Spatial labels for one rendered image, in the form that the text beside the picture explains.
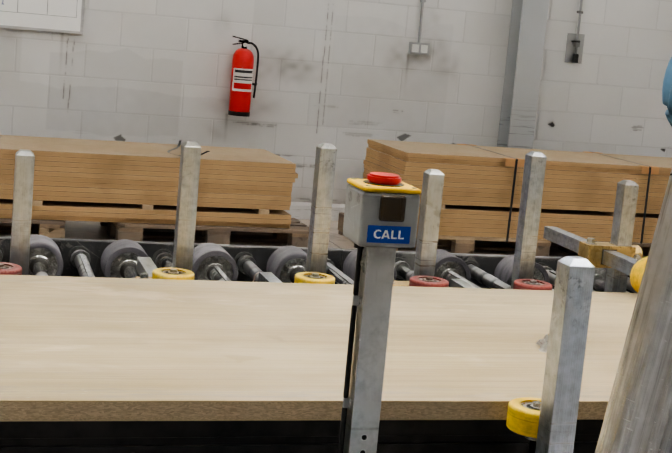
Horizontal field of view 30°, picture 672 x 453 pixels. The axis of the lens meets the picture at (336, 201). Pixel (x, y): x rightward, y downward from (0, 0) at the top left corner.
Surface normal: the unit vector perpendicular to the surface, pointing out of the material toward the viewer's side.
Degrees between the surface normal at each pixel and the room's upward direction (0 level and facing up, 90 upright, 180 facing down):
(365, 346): 90
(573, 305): 90
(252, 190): 90
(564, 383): 90
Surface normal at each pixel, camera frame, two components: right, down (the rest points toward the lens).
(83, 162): 0.31, 0.16
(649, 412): -0.58, -0.12
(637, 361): -0.86, -0.20
